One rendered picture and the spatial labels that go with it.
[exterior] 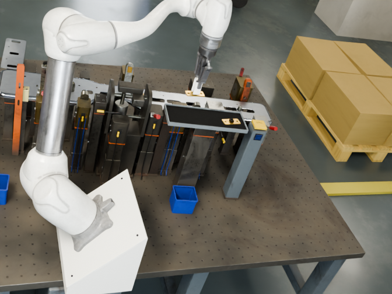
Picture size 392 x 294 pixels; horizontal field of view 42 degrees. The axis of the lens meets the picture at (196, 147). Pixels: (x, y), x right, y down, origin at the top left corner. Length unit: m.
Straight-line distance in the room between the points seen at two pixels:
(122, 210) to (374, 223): 2.54
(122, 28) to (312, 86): 3.26
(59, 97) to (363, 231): 2.69
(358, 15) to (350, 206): 3.49
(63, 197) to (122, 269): 0.35
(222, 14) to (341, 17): 5.08
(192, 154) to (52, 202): 0.76
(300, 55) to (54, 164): 3.50
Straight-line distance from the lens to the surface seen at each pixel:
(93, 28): 1.77
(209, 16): 2.04
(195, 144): 2.32
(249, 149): 2.41
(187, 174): 2.43
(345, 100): 4.51
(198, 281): 2.43
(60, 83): 1.94
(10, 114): 2.56
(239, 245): 2.42
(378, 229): 4.12
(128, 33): 1.83
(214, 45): 2.10
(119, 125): 2.25
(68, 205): 1.90
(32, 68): 2.69
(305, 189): 2.90
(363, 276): 3.70
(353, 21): 7.10
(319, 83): 4.84
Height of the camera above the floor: 2.41
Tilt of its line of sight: 37 degrees down
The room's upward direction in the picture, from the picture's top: 19 degrees clockwise
